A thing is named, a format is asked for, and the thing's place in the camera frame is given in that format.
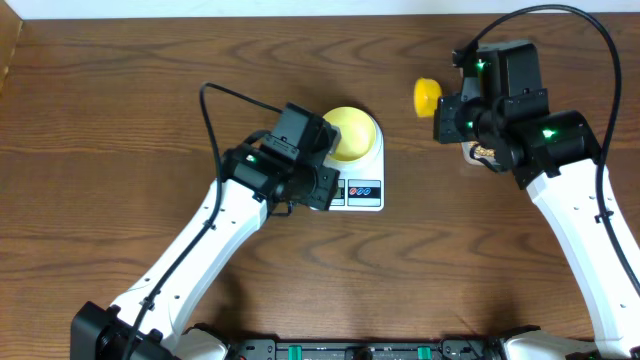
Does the clear plastic bean container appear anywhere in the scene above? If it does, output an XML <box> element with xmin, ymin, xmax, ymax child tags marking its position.
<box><xmin>461</xmin><ymin>141</ymin><xmax>497</xmax><ymax>166</ymax></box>

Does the yellow plastic bowl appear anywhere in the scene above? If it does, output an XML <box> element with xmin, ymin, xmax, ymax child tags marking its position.
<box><xmin>323</xmin><ymin>107</ymin><xmax>377</xmax><ymax>162</ymax></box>

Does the yellow plastic measuring scoop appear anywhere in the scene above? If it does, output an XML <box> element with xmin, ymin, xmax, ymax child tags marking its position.
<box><xmin>413</xmin><ymin>78</ymin><xmax>442</xmax><ymax>118</ymax></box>

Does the white digital kitchen scale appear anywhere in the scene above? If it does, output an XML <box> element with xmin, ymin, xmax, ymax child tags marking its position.
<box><xmin>324</xmin><ymin>115</ymin><xmax>385</xmax><ymax>212</ymax></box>

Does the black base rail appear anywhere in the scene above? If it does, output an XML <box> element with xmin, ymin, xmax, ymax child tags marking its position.
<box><xmin>225</xmin><ymin>337</ymin><xmax>502</xmax><ymax>360</ymax></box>

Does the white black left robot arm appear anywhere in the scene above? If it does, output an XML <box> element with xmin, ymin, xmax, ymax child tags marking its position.
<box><xmin>70</xmin><ymin>104</ymin><xmax>340</xmax><ymax>359</ymax></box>

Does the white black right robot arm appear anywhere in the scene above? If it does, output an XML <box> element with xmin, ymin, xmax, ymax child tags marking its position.
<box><xmin>434</xmin><ymin>40</ymin><xmax>639</xmax><ymax>359</ymax></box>

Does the pile of soybeans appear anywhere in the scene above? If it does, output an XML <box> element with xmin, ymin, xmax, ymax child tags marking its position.
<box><xmin>471</xmin><ymin>144</ymin><xmax>495</xmax><ymax>158</ymax></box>

